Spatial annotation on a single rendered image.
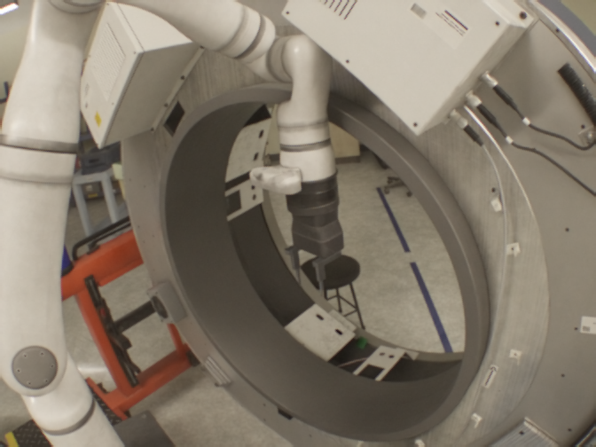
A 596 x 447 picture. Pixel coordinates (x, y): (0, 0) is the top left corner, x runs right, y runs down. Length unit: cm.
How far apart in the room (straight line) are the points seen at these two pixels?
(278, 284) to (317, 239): 89
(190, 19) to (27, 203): 25
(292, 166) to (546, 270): 40
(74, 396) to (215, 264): 80
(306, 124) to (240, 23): 17
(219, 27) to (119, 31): 40
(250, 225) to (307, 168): 90
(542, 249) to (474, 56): 30
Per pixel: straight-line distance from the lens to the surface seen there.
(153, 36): 84
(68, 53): 48
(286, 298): 151
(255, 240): 149
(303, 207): 61
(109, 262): 184
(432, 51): 47
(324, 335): 138
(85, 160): 421
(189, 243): 118
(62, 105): 44
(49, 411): 55
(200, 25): 49
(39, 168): 42
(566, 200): 60
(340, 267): 243
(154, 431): 75
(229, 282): 127
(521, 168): 59
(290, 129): 58
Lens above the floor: 163
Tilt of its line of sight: 24 degrees down
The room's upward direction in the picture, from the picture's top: 8 degrees counter-clockwise
